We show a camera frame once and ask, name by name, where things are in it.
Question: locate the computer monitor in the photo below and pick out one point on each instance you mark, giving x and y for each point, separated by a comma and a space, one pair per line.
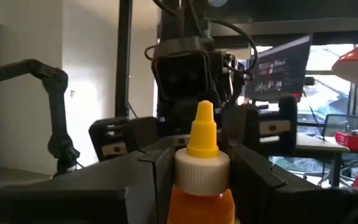
278, 68

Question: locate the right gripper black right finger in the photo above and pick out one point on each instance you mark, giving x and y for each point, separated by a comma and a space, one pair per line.
253, 183

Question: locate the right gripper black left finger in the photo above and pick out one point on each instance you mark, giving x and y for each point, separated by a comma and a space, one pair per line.
148, 174

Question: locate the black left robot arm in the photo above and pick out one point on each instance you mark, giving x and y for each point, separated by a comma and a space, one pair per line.
172, 18

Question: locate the red box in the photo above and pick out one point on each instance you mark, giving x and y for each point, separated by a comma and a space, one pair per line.
350, 140

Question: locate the background desk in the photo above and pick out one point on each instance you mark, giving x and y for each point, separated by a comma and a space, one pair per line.
319, 145

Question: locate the grey office chair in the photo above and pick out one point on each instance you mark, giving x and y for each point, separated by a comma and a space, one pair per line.
342, 123

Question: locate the large orange food coloring bottle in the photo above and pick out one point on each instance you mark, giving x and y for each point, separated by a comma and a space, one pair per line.
202, 171

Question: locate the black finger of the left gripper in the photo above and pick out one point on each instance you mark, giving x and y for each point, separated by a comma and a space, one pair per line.
135, 130
259, 118

